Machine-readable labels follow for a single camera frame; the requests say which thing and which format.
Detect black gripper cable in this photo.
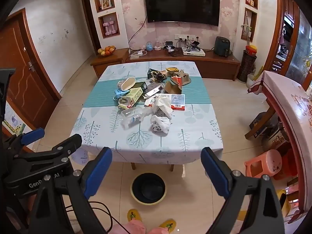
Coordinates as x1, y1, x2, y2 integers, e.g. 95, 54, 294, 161
65, 201, 131, 234

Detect wall poster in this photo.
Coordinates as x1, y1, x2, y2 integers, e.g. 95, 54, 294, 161
2, 102, 26, 137

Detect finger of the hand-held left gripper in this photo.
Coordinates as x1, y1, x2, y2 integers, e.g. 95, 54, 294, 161
14, 134, 82, 163
4, 128, 46, 150

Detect side table with pink cloth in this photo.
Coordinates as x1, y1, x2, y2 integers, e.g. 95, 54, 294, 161
245, 70, 312, 222

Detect white tissue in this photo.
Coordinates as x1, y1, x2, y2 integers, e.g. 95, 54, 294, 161
152, 96, 173, 119

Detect wall niche shelves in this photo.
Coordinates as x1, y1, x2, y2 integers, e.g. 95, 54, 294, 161
241, 0, 259, 42

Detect clear plastic bottle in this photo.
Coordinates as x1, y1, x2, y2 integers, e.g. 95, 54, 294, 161
121, 106, 153, 129

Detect silver printed box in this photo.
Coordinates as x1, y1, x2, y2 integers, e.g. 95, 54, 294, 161
144, 83, 165, 97

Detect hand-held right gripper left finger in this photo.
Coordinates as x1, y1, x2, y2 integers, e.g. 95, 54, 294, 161
27, 147, 113, 234

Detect dark air fryer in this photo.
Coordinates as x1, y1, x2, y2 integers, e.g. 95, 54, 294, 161
214, 36, 231, 57

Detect cream snack packet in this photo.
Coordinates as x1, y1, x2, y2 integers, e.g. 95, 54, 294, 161
118, 97, 134, 109

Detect white set-top box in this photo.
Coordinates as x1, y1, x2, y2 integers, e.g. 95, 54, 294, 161
183, 49, 206, 57

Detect blue face mask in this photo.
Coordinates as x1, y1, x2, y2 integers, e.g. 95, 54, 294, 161
113, 89, 132, 101

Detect black wall television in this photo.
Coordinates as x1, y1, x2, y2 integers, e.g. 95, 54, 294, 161
143, 0, 220, 27

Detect red plastic stool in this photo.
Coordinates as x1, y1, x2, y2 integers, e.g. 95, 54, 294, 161
273, 149, 298, 181

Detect round bin with black liner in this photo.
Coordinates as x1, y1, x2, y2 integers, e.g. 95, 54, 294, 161
130, 173, 167, 205

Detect wooden sliding glass door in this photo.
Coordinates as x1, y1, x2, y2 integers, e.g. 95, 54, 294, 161
264, 0, 312, 90

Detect black and yellow wrapper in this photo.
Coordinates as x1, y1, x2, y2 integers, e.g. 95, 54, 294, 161
150, 70, 167, 82

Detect white bucket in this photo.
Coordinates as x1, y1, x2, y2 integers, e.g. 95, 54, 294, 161
247, 74, 260, 88

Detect yellow plastic stool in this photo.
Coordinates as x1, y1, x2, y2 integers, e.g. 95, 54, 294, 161
277, 189, 292, 218

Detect white wall sockets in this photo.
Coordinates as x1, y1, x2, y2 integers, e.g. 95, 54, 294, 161
174, 35, 200, 41

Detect wooden television cabinet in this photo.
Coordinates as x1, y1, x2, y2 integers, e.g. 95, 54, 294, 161
91, 47, 241, 81

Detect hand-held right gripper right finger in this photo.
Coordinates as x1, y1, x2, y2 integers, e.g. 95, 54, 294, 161
201, 147, 285, 234

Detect black television cable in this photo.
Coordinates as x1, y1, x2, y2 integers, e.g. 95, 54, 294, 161
128, 15, 148, 50

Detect white wall shelf unit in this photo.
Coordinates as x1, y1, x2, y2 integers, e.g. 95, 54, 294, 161
87, 0, 129, 52

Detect cream paper cup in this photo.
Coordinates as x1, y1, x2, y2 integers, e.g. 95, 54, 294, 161
118, 77, 136, 92

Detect carved wooden door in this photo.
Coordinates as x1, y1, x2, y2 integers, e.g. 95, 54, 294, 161
0, 7, 61, 127

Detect yellow slipper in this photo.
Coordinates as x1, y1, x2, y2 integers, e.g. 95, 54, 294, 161
159, 219, 176, 231
127, 209, 142, 222

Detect green and cream box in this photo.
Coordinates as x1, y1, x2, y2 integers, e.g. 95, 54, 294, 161
125, 82, 148, 103

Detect plain brown door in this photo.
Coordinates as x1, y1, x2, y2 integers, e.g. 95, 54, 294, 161
81, 0, 101, 54

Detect white plastic bag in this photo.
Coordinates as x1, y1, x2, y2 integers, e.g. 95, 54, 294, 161
150, 114, 170, 134

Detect table with patterned cloth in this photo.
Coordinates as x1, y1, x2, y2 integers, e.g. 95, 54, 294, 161
69, 62, 223, 165

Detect torn cardboard with red print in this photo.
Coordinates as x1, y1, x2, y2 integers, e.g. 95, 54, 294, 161
170, 69, 192, 86

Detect red and white carton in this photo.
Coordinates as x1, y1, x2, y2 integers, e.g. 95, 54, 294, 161
152, 93, 186, 111

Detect bowl of fruit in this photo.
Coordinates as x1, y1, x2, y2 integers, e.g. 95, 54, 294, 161
97, 45, 116, 57

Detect tall dark woven basket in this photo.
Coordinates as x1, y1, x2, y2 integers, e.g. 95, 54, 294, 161
238, 50, 257, 83

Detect dark cardboard carton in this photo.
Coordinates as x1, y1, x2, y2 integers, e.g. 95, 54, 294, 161
249, 112, 269, 137

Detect pink plastic stool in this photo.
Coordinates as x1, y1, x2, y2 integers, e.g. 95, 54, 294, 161
244, 149, 283, 178

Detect wooden dining table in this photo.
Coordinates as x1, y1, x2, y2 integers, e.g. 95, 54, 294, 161
130, 162, 186, 176

